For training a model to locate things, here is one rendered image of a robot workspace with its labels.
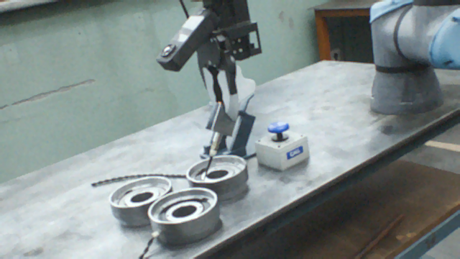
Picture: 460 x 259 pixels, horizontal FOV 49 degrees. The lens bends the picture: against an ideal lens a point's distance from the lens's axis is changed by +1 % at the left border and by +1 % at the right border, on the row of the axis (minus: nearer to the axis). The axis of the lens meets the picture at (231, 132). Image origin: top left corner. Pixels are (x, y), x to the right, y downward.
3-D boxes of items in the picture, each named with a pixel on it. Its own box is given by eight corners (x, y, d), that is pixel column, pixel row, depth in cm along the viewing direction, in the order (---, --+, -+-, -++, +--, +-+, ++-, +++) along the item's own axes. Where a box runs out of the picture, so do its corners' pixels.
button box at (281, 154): (282, 172, 90) (278, 147, 88) (257, 163, 96) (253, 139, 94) (315, 155, 94) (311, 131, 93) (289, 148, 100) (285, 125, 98)
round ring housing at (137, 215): (103, 219, 86) (96, 197, 84) (154, 192, 92) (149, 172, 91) (136, 236, 78) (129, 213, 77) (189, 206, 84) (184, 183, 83)
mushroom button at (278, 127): (281, 155, 91) (277, 129, 90) (267, 150, 94) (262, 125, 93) (297, 147, 93) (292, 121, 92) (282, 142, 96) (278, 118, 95)
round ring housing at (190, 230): (193, 204, 85) (188, 182, 83) (236, 221, 77) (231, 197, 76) (141, 234, 78) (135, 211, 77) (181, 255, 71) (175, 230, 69)
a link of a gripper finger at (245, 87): (266, 112, 84) (254, 58, 82) (237, 124, 82) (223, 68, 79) (255, 111, 87) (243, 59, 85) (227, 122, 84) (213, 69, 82)
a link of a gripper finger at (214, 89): (248, 109, 89) (241, 59, 85) (220, 120, 86) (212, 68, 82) (238, 106, 91) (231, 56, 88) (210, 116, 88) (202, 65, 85)
